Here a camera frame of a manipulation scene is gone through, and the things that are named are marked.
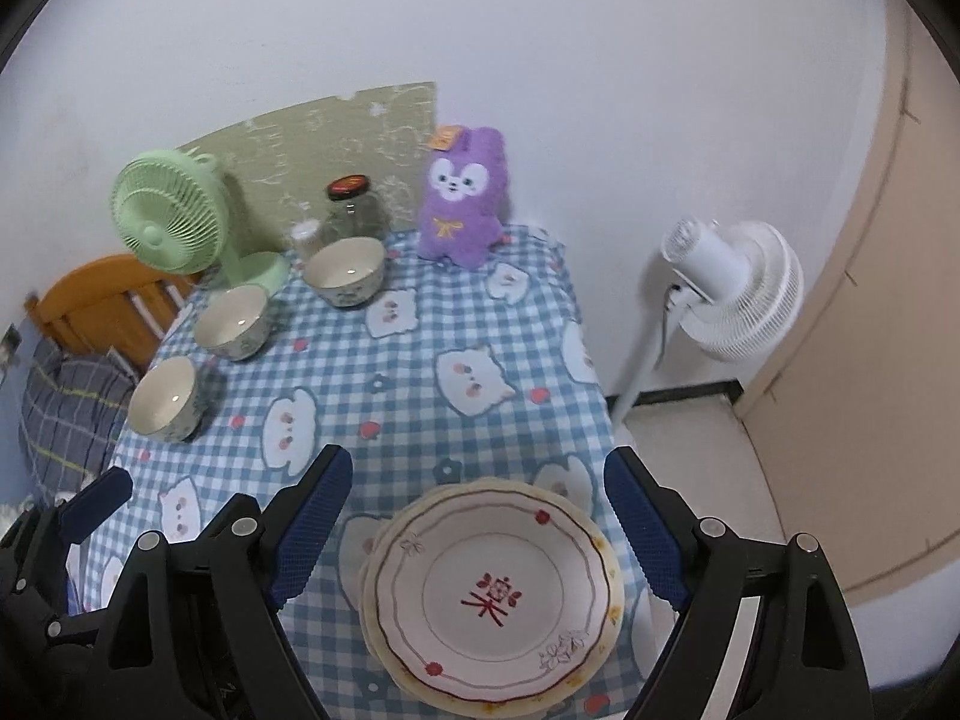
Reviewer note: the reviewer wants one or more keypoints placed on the green printed wall cloth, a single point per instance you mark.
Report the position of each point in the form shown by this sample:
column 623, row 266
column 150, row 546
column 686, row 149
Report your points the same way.
column 322, row 135

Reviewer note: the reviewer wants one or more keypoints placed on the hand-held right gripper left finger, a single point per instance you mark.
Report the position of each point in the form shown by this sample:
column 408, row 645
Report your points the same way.
column 311, row 532

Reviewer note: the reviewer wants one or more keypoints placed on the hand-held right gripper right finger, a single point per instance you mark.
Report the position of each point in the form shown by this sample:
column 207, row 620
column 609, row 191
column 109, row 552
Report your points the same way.
column 645, row 532

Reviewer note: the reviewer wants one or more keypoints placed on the purple plush toy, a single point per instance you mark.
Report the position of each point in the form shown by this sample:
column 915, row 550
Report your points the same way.
column 461, row 217

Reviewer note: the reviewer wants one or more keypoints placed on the green desk fan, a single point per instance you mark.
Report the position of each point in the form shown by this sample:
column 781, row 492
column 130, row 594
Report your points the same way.
column 169, row 210

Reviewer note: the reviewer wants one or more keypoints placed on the red rim white plate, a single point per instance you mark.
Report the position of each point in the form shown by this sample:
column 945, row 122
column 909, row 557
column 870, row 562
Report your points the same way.
column 491, row 592

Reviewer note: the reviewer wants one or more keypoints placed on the beige door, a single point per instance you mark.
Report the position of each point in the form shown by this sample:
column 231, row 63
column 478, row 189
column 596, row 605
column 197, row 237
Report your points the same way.
column 900, row 352

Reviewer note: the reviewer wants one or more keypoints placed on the grey plaid blanket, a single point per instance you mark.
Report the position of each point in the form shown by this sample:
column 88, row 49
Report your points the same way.
column 67, row 405

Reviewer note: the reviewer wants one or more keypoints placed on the glass jar with black lid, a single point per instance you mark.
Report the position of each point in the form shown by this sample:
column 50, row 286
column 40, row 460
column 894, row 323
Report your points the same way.
column 352, row 214

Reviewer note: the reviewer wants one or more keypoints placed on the white standing fan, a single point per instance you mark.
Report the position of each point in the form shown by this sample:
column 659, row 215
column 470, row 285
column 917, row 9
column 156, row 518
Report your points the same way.
column 712, row 270

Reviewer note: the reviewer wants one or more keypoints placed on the blue checkered tablecloth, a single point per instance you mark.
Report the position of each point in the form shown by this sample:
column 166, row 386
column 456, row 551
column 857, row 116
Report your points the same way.
column 420, row 330

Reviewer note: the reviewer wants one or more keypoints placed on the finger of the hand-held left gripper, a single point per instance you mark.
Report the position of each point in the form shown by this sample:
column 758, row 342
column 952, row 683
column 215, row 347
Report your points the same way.
column 94, row 502

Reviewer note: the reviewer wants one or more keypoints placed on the blue floral ceramic bowl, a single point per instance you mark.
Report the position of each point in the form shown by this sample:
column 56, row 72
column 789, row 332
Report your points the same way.
column 345, row 270
column 232, row 322
column 165, row 397

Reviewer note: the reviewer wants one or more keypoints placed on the cotton swab container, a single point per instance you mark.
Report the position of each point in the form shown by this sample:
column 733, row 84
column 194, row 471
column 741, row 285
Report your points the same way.
column 306, row 240

